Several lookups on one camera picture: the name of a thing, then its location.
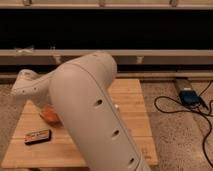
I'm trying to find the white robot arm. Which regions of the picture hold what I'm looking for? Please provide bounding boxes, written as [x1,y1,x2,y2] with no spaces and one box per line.
[11,51,151,171]

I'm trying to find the orange ceramic bowl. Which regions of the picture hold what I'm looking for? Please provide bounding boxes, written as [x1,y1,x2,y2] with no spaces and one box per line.
[41,105,60,123]

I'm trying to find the wooden board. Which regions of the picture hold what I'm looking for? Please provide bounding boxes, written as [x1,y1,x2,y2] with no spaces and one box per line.
[1,79,158,169]

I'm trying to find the black and orange box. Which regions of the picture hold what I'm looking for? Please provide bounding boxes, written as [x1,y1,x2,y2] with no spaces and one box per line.
[24,130,52,145]

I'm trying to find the blue power adapter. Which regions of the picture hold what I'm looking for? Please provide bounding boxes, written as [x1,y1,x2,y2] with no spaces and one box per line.
[179,88,199,106]

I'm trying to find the grey shelf rail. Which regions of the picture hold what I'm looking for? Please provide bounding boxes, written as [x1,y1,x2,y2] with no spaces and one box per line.
[0,49,213,66]

